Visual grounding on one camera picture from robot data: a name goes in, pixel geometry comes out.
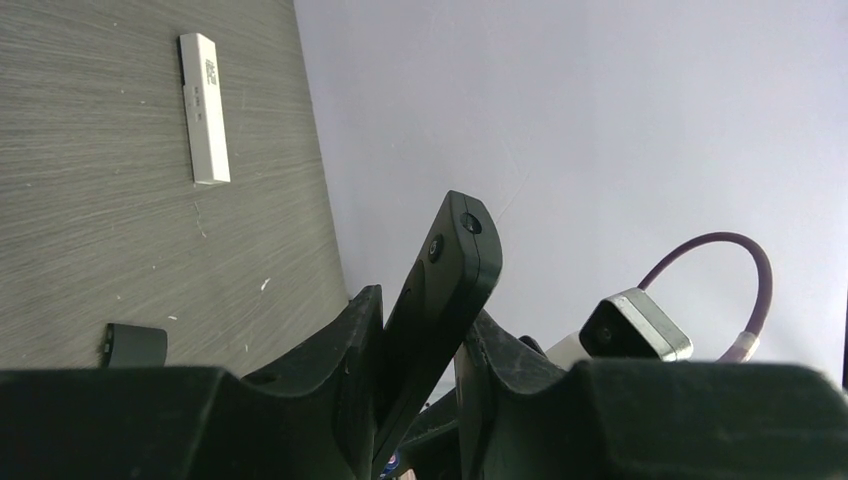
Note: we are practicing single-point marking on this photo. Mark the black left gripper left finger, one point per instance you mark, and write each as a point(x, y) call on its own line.
point(307, 415)

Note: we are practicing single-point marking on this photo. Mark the black remote battery cover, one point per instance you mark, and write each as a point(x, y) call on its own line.
point(133, 346)

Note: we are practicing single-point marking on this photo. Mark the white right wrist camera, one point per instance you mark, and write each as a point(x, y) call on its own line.
point(628, 324)

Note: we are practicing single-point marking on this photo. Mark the small black block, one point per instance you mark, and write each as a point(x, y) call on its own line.
point(451, 280)

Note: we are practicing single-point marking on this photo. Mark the white remote control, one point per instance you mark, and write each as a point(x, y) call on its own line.
point(204, 109)

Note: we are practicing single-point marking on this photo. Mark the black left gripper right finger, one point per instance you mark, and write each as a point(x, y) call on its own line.
point(522, 417)

